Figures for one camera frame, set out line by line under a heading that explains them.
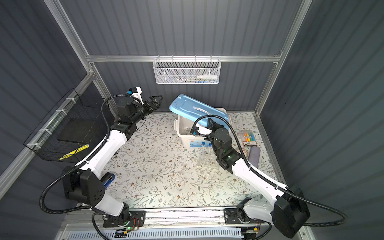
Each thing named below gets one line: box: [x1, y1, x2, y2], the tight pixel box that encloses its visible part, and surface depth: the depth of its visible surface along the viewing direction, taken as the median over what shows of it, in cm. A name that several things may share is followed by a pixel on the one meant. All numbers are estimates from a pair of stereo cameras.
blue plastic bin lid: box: [169, 94, 230, 130], surface depth 77 cm
